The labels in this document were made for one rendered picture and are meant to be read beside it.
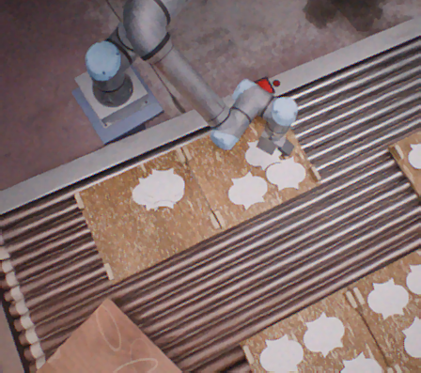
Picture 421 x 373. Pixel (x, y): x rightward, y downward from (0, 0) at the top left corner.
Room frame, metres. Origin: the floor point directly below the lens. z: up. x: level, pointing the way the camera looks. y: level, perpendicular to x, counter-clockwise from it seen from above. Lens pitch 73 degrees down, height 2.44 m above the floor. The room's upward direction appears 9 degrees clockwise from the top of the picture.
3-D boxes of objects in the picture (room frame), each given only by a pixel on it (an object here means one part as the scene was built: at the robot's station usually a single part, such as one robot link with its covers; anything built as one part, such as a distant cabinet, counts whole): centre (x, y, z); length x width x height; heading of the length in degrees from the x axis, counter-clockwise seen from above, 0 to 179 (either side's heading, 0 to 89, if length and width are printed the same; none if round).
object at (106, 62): (0.72, 0.40, 1.13); 0.13 x 0.12 x 0.14; 153
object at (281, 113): (0.57, -0.18, 1.27); 0.09 x 0.08 x 0.11; 63
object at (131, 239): (0.28, 0.19, 0.93); 0.41 x 0.35 x 0.02; 125
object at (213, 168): (0.51, -0.15, 0.93); 0.41 x 0.35 x 0.02; 124
